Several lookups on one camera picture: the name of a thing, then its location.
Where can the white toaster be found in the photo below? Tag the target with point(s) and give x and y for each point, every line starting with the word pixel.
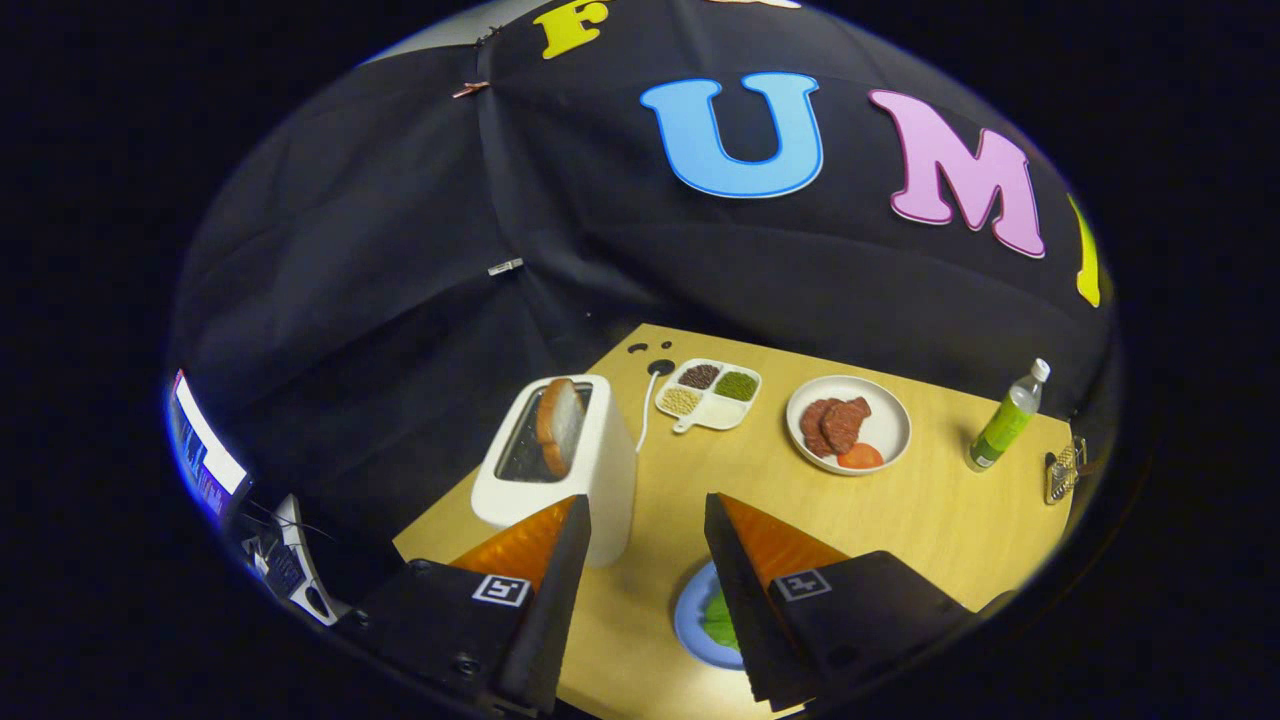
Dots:
pixel 610 470

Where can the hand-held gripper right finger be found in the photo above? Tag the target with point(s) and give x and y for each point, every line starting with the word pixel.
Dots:
pixel 740 610

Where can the green label water bottle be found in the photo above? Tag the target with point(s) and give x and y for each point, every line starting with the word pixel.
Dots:
pixel 1005 422

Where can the toasted bread slice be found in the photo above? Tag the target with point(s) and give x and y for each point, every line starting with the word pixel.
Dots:
pixel 560 425

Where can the round blue plate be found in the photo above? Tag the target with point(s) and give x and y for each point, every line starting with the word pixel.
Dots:
pixel 690 620

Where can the green lettuce leaf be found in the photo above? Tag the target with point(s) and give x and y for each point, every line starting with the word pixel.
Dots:
pixel 720 620

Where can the computer monitor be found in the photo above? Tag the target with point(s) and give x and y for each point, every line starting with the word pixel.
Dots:
pixel 205 455

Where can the white clip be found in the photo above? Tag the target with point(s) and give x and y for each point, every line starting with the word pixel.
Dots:
pixel 505 266

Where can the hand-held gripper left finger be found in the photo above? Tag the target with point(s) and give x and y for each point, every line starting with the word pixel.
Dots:
pixel 555 610

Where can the white divided tray of grains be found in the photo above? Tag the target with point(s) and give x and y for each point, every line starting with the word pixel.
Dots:
pixel 712 412

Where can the red tomato slice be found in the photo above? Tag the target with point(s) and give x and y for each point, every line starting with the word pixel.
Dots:
pixel 860 457

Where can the pink clip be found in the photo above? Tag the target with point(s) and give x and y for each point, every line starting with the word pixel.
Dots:
pixel 470 89

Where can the round white plate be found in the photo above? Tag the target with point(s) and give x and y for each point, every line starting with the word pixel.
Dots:
pixel 890 420

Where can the brown meat slice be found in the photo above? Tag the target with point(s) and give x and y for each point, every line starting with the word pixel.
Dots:
pixel 812 425
pixel 847 425

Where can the black backdrop cloth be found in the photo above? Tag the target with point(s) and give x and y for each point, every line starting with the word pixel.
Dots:
pixel 400 250

